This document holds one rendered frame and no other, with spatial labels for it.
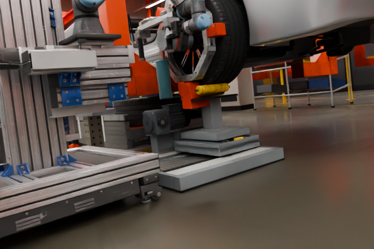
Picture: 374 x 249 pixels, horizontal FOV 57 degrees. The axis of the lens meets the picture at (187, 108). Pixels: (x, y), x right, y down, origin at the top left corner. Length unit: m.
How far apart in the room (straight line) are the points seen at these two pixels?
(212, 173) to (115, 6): 1.39
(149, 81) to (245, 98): 4.83
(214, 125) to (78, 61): 1.17
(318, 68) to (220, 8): 2.25
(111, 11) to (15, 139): 1.25
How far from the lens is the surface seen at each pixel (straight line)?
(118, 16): 2.62
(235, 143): 2.23
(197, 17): 1.79
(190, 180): 1.83
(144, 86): 2.62
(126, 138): 2.65
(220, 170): 1.95
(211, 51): 2.11
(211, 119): 2.35
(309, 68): 4.08
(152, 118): 2.42
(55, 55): 1.47
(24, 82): 1.74
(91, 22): 1.70
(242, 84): 7.27
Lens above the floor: 0.51
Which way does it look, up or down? 3 degrees down
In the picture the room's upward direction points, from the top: 7 degrees counter-clockwise
